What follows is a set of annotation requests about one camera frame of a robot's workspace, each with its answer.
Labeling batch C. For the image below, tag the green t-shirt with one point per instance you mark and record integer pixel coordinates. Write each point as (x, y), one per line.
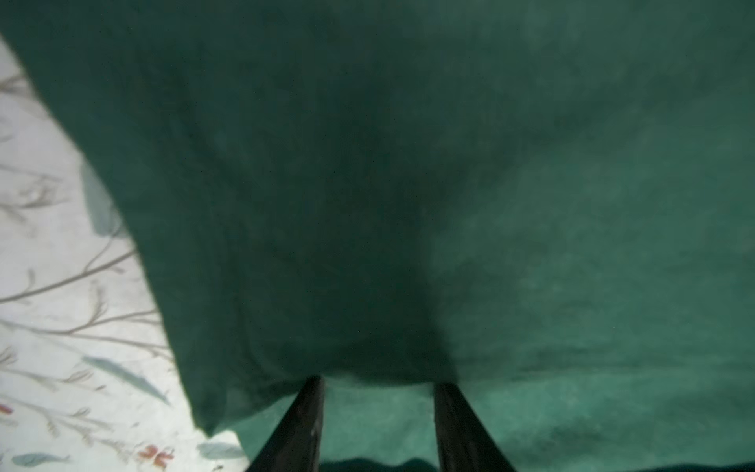
(549, 204)

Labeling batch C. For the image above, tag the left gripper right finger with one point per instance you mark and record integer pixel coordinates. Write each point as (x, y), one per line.
(464, 444)

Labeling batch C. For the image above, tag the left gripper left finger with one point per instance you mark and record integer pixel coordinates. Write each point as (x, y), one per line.
(294, 445)

